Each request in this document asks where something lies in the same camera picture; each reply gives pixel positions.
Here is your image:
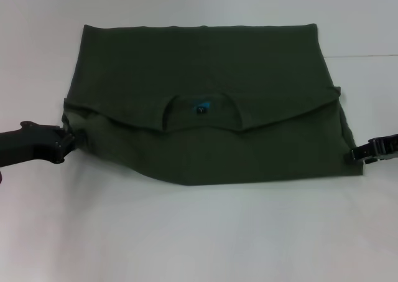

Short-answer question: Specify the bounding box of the dark green FREE t-shirt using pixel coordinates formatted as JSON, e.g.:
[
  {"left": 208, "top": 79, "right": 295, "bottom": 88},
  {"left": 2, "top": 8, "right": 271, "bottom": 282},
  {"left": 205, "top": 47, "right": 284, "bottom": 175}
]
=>
[{"left": 60, "top": 22, "right": 365, "bottom": 187}]

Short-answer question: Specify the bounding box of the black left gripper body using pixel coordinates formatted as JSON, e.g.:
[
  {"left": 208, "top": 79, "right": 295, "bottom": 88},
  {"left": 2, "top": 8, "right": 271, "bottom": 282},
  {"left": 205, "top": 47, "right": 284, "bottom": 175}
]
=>
[{"left": 0, "top": 120, "right": 76, "bottom": 168}]

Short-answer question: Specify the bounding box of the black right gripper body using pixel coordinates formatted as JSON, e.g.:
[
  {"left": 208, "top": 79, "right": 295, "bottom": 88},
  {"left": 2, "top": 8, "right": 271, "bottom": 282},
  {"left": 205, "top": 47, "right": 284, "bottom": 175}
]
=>
[{"left": 366, "top": 134, "right": 398, "bottom": 162}]

